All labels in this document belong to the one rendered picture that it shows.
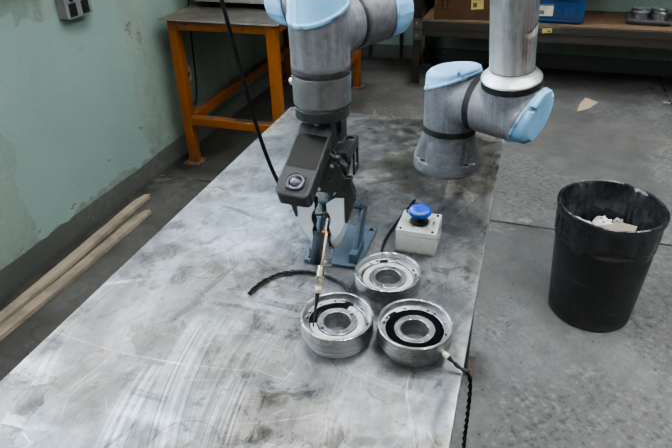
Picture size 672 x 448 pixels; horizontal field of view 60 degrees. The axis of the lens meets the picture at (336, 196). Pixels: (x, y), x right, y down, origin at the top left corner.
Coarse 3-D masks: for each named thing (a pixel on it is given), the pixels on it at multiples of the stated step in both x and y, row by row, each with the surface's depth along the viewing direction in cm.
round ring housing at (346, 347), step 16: (368, 304) 86; (304, 320) 85; (320, 320) 85; (336, 320) 87; (352, 320) 85; (368, 320) 85; (304, 336) 83; (320, 336) 80; (352, 336) 80; (368, 336) 82; (320, 352) 82; (336, 352) 81; (352, 352) 82
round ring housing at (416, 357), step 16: (400, 304) 87; (416, 304) 87; (432, 304) 86; (384, 320) 84; (400, 320) 84; (416, 320) 85; (448, 320) 83; (384, 336) 80; (400, 336) 82; (432, 336) 81; (448, 336) 80; (400, 352) 79; (416, 352) 78; (432, 352) 78
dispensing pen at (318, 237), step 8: (328, 216) 84; (328, 224) 84; (320, 232) 83; (328, 232) 84; (320, 240) 83; (312, 248) 83; (320, 248) 82; (312, 256) 83; (320, 256) 82; (320, 264) 82; (320, 272) 84; (320, 280) 84; (320, 288) 84
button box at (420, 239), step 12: (408, 216) 106; (432, 216) 106; (396, 228) 103; (408, 228) 103; (420, 228) 103; (432, 228) 102; (396, 240) 104; (408, 240) 103; (420, 240) 102; (432, 240) 101; (408, 252) 104; (420, 252) 103; (432, 252) 102
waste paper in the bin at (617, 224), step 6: (576, 216) 205; (600, 216) 203; (588, 222) 201; (594, 222) 201; (600, 222) 200; (606, 222) 200; (612, 222) 203; (618, 222) 201; (612, 228) 190; (618, 228) 190; (624, 228) 189; (630, 228) 189; (636, 228) 188
